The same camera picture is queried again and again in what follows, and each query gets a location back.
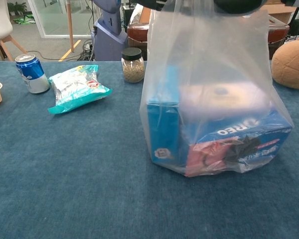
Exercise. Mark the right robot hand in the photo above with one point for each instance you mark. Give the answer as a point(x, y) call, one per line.
point(239, 6)

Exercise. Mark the clear plastic bag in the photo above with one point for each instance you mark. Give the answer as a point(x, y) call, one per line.
point(209, 62)

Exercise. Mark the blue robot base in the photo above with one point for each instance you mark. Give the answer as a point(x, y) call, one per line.
point(108, 37)

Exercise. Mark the cardboard box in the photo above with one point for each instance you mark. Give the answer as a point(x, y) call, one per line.
point(279, 12)

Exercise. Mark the brown plush toy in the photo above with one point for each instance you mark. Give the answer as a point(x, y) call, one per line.
point(292, 64)

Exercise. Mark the white round container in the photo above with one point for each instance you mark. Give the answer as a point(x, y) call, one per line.
point(221, 102)

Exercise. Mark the black box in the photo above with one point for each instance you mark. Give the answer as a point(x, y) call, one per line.
point(130, 15)

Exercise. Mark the glass jar black lid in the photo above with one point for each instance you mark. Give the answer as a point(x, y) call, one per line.
point(132, 68)

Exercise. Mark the blue Oreo box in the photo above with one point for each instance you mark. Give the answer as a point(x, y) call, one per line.
point(239, 132)

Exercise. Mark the light blue carton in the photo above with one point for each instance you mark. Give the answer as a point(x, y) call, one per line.
point(164, 124)

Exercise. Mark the white power strip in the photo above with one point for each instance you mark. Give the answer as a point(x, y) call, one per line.
point(87, 47)

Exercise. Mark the wooden pole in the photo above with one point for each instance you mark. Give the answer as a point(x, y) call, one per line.
point(70, 25)

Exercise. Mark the teal snack packet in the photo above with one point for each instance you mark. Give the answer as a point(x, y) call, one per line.
point(74, 89)

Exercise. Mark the blue soda can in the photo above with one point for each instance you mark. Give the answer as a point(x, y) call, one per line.
point(33, 74)

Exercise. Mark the green potted plant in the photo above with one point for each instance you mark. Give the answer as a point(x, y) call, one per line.
point(17, 7)

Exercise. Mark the white chair wooden legs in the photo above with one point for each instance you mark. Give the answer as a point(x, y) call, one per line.
point(0, 22)

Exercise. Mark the blue table mat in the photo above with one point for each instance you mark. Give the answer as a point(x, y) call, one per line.
point(64, 174)

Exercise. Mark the glass partition frame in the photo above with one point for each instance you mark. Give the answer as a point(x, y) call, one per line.
point(57, 20)

